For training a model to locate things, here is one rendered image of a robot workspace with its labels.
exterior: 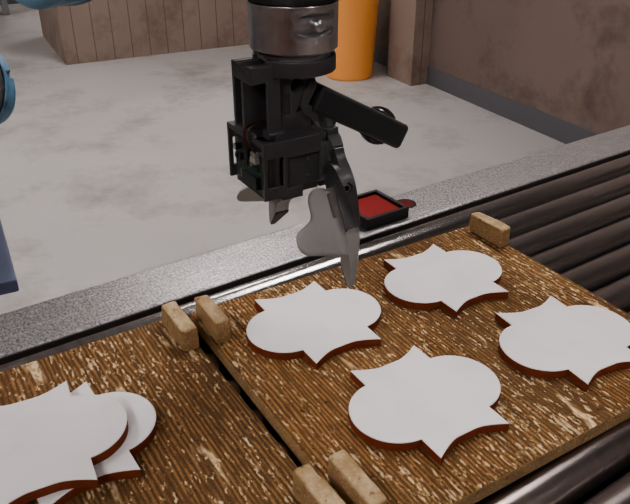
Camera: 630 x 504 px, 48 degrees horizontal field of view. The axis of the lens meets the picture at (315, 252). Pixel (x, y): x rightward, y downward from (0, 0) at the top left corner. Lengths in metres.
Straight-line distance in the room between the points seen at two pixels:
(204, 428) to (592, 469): 0.34
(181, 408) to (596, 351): 0.40
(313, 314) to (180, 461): 0.23
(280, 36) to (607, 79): 3.39
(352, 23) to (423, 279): 4.22
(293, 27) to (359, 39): 4.44
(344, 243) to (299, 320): 0.15
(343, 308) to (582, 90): 3.35
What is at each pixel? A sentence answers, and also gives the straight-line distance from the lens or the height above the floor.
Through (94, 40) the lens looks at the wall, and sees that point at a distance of 5.82.
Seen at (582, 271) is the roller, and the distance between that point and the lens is 0.94.
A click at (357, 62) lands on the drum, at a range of 5.05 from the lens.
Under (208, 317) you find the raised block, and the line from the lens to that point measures 0.73.
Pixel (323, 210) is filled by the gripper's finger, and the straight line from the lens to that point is 0.63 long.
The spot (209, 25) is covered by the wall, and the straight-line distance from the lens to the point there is 6.04.
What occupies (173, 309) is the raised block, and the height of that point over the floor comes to 0.96.
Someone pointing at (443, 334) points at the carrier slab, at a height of 0.94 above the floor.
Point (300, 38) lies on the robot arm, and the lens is 0.58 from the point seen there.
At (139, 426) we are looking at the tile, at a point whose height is 0.95.
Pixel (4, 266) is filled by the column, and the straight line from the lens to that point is 1.08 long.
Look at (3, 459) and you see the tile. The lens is 0.63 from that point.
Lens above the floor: 1.37
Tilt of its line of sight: 29 degrees down
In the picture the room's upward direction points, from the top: straight up
